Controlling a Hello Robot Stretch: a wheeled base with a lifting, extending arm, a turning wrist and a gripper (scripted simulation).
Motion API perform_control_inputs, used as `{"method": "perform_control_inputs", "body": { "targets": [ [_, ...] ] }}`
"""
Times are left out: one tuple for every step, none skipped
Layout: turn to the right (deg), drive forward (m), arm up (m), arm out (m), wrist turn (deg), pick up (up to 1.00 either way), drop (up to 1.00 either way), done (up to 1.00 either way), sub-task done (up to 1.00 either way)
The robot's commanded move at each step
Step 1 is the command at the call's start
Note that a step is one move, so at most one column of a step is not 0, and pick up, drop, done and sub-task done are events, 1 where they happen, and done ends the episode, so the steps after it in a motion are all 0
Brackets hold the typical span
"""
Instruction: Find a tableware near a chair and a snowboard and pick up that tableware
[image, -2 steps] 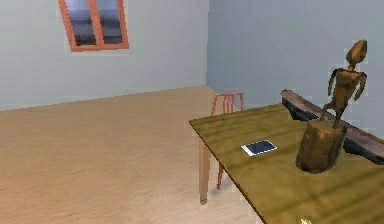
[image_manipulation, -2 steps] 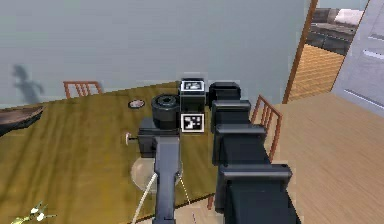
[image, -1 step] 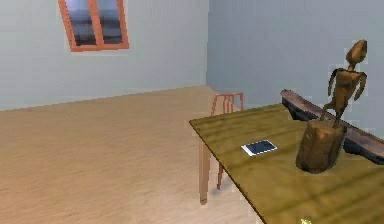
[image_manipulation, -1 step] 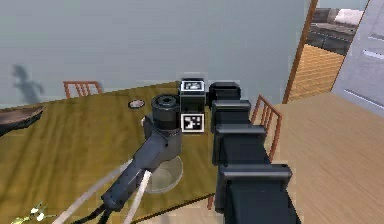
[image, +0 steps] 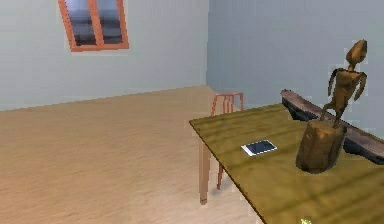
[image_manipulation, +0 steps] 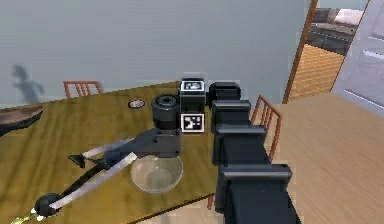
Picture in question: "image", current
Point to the orange wooden chair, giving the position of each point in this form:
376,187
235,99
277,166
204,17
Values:
227,101

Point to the dark brown snowboard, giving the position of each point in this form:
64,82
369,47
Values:
360,138

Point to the white framed tablet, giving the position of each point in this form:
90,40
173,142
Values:
259,147

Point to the olive wooden table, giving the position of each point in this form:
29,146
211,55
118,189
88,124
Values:
273,180

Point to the orange framed window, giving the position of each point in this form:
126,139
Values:
96,25

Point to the brown wooden figure statue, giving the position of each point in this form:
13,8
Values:
325,140

